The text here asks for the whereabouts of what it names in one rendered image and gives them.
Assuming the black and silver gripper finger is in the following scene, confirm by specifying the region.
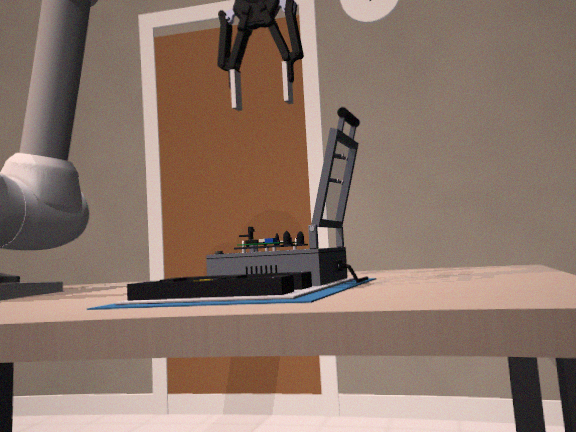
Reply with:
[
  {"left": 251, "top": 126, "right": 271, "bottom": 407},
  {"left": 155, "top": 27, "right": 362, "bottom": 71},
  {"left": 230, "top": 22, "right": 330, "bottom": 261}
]
[
  {"left": 257, "top": 0, "right": 304, "bottom": 104},
  {"left": 217, "top": 3, "right": 253, "bottom": 111}
]

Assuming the green circuit board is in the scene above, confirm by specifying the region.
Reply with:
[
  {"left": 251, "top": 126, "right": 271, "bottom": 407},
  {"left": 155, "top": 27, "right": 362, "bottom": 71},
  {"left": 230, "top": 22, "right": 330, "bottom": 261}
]
[{"left": 239, "top": 237, "right": 297, "bottom": 246}]

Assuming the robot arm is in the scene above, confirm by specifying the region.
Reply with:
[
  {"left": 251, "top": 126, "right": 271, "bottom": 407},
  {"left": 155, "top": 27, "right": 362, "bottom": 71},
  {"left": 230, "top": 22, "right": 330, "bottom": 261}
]
[{"left": 0, "top": 0, "right": 98, "bottom": 251}]

